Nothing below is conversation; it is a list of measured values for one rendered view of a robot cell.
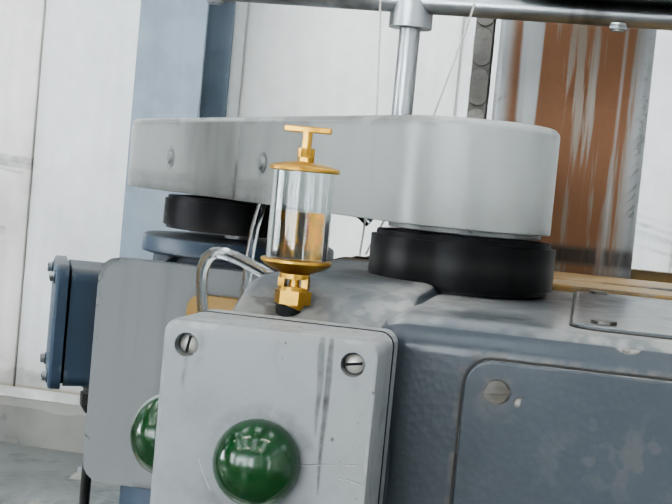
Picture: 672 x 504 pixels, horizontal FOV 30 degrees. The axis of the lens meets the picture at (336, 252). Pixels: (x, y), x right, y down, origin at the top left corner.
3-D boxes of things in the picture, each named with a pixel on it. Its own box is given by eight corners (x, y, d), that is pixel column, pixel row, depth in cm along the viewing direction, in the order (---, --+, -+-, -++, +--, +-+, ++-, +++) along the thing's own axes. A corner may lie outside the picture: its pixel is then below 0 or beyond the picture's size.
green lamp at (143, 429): (114, 479, 44) (121, 394, 44) (143, 462, 47) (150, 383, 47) (183, 489, 44) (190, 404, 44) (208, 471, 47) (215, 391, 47)
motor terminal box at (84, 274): (37, 423, 90) (50, 264, 90) (36, 397, 100) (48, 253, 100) (152, 428, 92) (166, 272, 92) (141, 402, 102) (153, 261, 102)
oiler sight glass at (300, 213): (258, 256, 50) (266, 168, 49) (273, 254, 52) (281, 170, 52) (320, 263, 49) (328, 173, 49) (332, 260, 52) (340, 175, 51)
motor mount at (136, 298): (72, 484, 89) (92, 256, 88) (107, 465, 95) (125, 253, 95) (470, 542, 83) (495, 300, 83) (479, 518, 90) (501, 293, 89)
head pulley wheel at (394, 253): (352, 281, 58) (357, 228, 58) (382, 272, 67) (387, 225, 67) (548, 303, 56) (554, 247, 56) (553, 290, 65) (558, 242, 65)
